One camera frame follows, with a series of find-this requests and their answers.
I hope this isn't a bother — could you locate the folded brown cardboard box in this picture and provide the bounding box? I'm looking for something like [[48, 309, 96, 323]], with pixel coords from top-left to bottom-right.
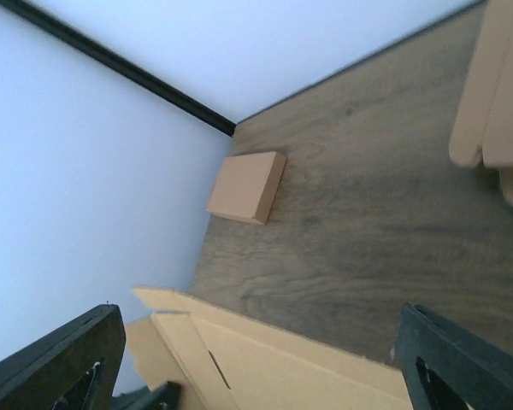
[[206, 151, 287, 225]]

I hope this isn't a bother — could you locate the stack of flat cardboard sheets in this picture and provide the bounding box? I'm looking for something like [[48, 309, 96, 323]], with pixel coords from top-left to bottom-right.
[[449, 1, 513, 207]]

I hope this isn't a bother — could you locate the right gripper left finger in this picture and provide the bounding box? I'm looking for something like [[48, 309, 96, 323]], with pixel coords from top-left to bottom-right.
[[0, 304, 125, 409]]

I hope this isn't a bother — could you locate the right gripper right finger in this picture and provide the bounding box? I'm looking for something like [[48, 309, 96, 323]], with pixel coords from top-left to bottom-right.
[[395, 303, 513, 409]]

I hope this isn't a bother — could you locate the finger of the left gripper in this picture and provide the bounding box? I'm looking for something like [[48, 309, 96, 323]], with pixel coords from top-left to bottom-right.
[[110, 382, 182, 410]]

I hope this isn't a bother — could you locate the left black corner post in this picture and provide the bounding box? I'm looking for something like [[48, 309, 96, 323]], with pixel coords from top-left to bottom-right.
[[0, 0, 236, 137]]

